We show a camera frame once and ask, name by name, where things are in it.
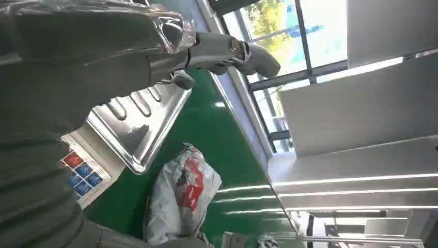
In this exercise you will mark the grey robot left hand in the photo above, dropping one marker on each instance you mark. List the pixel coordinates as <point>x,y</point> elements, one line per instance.
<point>68,51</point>

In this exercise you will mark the electronic scale with steel pan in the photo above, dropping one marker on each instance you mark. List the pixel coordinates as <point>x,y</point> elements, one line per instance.
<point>137,126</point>

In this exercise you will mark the ribbed grey left arm sleeve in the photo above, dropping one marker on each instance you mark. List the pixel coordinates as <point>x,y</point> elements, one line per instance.
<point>30,191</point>

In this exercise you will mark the green table mat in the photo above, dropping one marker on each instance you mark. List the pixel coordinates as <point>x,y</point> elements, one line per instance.
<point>212,137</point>

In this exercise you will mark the white plastic parcel red print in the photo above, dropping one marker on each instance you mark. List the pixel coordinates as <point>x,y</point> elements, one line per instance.
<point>181,195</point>

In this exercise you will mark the dark framed window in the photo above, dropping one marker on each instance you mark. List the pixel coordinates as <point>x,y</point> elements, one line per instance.
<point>304,41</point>

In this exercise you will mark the small grey parcel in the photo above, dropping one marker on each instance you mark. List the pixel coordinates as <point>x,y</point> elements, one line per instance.
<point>236,240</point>

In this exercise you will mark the black and white patterned parcel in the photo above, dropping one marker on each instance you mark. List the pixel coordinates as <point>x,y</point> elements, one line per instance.
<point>267,241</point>

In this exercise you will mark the white partition panel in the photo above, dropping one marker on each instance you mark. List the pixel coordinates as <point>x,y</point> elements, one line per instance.
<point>359,109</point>

